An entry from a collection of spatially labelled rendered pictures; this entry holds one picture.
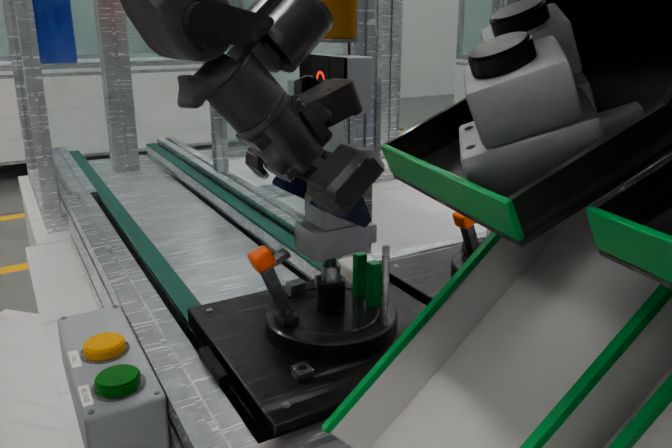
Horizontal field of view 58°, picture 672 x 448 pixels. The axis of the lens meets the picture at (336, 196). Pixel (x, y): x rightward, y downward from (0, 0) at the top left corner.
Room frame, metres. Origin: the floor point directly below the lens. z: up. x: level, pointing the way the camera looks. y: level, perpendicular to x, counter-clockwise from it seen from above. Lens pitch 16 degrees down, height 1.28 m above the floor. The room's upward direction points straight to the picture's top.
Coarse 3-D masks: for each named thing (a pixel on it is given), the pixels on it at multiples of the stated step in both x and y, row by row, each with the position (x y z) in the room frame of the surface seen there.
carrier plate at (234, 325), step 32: (192, 320) 0.60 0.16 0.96; (224, 320) 0.59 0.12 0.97; (256, 320) 0.59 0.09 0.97; (224, 352) 0.52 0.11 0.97; (256, 352) 0.52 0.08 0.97; (384, 352) 0.52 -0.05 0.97; (256, 384) 0.47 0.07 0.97; (288, 384) 0.47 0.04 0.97; (320, 384) 0.47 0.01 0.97; (352, 384) 0.47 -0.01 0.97; (256, 416) 0.45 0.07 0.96; (288, 416) 0.43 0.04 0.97; (320, 416) 0.43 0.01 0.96
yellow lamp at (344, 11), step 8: (320, 0) 0.79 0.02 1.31; (328, 0) 0.78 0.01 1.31; (336, 0) 0.78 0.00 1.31; (344, 0) 0.78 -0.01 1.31; (352, 0) 0.78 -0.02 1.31; (328, 8) 0.78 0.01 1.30; (336, 8) 0.78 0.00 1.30; (344, 8) 0.78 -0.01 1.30; (352, 8) 0.78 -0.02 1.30; (336, 16) 0.77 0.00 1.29; (344, 16) 0.78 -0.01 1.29; (352, 16) 0.78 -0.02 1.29; (336, 24) 0.78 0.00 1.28; (344, 24) 0.78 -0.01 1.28; (352, 24) 0.78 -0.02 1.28; (328, 32) 0.78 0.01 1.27; (336, 32) 0.78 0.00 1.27; (344, 32) 0.78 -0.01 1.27; (352, 32) 0.78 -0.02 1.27
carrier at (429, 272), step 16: (416, 256) 0.78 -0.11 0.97; (432, 256) 0.78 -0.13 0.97; (448, 256) 0.78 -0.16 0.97; (464, 256) 0.73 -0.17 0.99; (400, 272) 0.72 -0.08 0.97; (416, 272) 0.72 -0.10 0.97; (432, 272) 0.72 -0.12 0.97; (448, 272) 0.72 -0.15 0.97; (400, 288) 0.70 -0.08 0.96; (416, 288) 0.67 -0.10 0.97; (432, 288) 0.67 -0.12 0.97
